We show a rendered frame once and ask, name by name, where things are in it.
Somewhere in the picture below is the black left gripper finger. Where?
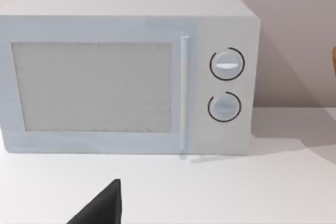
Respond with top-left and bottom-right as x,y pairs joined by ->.
66,178 -> 123,224

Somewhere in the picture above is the pale microwave door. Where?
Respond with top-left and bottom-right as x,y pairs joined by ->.
0,15 -> 198,156

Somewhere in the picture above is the small pale microwave knob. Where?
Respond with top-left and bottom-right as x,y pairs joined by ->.
209,94 -> 240,121

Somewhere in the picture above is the large pale microwave knob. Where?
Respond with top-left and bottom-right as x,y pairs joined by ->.
211,50 -> 243,80

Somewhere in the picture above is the pale microwave oven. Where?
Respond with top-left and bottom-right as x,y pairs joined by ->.
0,0 -> 261,156

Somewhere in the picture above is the pale microwave door handle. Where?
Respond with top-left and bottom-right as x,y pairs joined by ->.
180,35 -> 190,156

